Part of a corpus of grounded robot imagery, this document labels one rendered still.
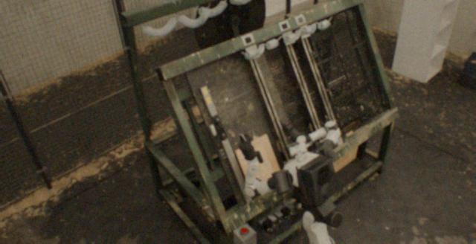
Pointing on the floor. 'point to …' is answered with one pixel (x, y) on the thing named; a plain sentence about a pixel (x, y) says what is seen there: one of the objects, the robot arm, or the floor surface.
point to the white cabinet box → (426, 25)
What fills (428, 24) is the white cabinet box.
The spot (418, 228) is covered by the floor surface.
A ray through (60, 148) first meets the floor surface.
